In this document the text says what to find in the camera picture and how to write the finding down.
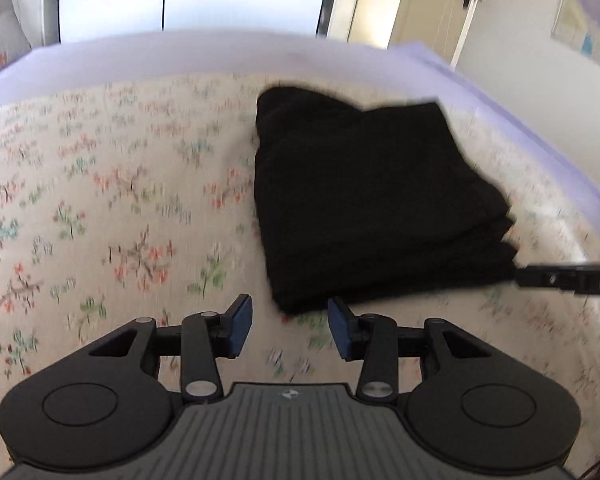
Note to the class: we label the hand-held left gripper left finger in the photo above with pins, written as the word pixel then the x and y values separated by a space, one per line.
pixel 241 325

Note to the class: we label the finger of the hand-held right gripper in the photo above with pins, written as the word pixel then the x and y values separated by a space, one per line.
pixel 535 276

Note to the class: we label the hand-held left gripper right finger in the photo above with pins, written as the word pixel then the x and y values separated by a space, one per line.
pixel 340 330

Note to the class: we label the black pants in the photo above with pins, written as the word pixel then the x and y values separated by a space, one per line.
pixel 370 200

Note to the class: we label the floral bed sheet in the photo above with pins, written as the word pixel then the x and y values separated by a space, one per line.
pixel 105 185

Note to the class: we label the purple bed sheet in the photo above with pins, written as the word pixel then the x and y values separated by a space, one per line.
pixel 180 55

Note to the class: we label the white room door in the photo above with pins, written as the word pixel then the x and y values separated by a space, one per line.
pixel 430 10

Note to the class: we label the cream hallway door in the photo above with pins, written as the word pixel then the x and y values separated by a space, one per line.
pixel 365 5

